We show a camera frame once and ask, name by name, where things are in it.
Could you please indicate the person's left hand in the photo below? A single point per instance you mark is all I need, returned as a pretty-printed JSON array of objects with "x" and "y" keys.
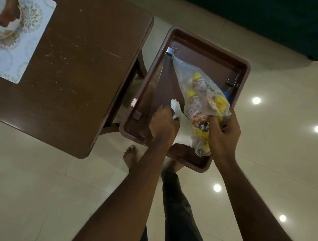
[{"x": 164, "y": 126}]

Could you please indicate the person's right hand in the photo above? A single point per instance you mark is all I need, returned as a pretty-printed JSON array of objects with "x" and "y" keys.
[{"x": 226, "y": 141}]

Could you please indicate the white tissue napkin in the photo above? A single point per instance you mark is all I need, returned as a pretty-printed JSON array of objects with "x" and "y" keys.
[{"x": 183, "y": 134}]

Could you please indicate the brown plastic tray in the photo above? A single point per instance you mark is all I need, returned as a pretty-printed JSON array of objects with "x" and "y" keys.
[{"x": 154, "y": 94}]

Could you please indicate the clear zip bag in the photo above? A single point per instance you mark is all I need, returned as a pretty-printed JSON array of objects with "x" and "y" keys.
[{"x": 198, "y": 99}]

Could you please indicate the white gold placemat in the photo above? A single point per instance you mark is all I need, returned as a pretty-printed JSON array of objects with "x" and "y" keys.
[{"x": 29, "y": 37}]

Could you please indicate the person's left forearm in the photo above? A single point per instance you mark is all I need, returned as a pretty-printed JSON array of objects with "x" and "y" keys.
[{"x": 124, "y": 198}]

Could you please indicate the person's right forearm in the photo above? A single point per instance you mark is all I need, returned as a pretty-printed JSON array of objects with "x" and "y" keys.
[{"x": 248, "y": 198}]

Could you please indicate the person's right foot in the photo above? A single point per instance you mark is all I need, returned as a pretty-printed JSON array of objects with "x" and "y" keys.
[{"x": 175, "y": 165}]

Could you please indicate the person's dark trousers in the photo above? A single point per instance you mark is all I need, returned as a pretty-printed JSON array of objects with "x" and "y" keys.
[{"x": 179, "y": 203}]

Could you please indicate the brown wooden table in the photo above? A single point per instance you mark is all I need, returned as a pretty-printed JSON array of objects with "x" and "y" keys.
[{"x": 74, "y": 87}]

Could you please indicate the green fabric sofa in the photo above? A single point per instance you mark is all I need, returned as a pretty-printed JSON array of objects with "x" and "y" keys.
[{"x": 260, "y": 19}]

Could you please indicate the oval leaf-print platter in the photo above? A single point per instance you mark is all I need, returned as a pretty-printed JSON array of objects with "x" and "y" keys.
[{"x": 7, "y": 15}]

